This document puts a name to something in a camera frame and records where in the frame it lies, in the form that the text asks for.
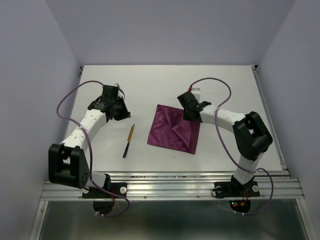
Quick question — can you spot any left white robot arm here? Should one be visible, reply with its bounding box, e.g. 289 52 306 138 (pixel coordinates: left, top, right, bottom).
48 83 131 197

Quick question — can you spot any purple cloth napkin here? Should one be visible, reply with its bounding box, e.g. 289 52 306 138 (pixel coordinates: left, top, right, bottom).
147 104 201 154

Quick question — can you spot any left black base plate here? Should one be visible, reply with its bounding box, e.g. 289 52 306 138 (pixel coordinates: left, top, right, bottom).
81 182 128 199

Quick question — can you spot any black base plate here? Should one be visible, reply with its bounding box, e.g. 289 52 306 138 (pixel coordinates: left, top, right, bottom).
211 181 260 199
81 182 128 199

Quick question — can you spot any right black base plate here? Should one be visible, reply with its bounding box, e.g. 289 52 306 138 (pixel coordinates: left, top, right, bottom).
211 181 260 199

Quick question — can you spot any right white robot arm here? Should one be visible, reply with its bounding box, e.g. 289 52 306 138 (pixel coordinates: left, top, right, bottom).
177 91 273 199

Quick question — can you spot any gold knife dark handle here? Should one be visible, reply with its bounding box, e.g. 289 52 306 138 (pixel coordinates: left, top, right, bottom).
122 124 135 158

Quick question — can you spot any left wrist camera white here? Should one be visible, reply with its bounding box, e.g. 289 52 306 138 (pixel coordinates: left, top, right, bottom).
114 83 121 89

